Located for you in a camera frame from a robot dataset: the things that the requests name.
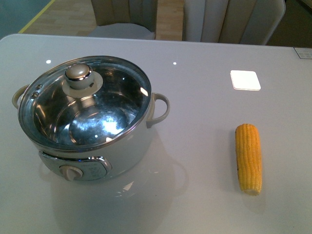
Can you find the glass pot lid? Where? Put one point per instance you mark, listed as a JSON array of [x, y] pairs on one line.
[[56, 116]]

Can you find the yellow corn cob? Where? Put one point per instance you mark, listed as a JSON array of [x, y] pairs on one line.
[[248, 159]]

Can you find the white electric cooking pot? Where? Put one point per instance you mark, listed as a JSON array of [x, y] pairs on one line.
[[108, 161]]

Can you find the beige chair left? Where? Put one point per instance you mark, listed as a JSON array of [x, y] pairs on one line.
[[125, 19]]

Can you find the beige chair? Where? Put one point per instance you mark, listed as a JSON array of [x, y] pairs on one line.
[[232, 21], [125, 19]]

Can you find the beige chair right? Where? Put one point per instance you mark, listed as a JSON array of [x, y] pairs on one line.
[[232, 21]]

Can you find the table label sticker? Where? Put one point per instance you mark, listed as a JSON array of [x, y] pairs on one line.
[[303, 53]]

